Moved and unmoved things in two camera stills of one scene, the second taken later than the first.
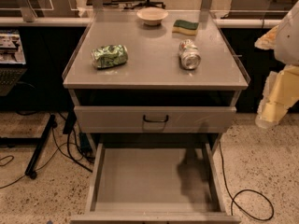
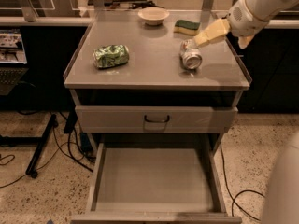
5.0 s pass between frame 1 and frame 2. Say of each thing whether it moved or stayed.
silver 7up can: stayed
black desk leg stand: stayed
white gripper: moved
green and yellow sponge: stayed
